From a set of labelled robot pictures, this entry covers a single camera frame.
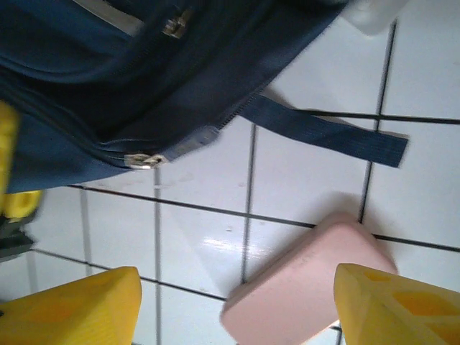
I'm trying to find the silver stapler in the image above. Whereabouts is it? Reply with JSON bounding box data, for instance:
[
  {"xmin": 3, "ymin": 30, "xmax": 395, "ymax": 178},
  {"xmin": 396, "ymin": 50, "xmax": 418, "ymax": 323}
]
[{"xmin": 344, "ymin": 0, "xmax": 400, "ymax": 37}]

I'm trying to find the navy blue backpack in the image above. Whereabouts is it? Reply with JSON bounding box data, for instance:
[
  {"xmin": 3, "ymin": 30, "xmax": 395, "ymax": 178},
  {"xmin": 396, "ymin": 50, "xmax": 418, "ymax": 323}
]
[{"xmin": 0, "ymin": 0, "xmax": 410, "ymax": 195}]

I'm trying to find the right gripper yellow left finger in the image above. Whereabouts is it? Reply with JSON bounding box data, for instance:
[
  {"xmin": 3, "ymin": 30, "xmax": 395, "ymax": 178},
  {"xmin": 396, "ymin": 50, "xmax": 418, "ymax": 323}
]
[{"xmin": 0, "ymin": 264, "xmax": 144, "ymax": 345}]

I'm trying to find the pink pencil case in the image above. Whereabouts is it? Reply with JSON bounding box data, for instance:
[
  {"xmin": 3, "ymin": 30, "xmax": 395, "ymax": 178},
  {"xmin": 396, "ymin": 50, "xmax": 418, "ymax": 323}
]
[{"xmin": 219, "ymin": 211, "xmax": 398, "ymax": 344}]

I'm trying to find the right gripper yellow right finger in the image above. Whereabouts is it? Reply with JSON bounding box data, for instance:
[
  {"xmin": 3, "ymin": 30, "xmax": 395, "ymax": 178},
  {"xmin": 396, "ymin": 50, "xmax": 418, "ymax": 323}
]
[{"xmin": 332, "ymin": 262, "xmax": 460, "ymax": 345}]

